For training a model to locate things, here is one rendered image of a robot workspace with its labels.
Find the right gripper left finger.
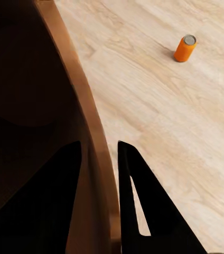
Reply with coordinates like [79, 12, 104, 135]
[0, 141, 82, 254]

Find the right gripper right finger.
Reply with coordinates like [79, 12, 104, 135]
[118, 141, 208, 254]

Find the trash can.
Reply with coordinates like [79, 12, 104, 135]
[0, 0, 122, 254]

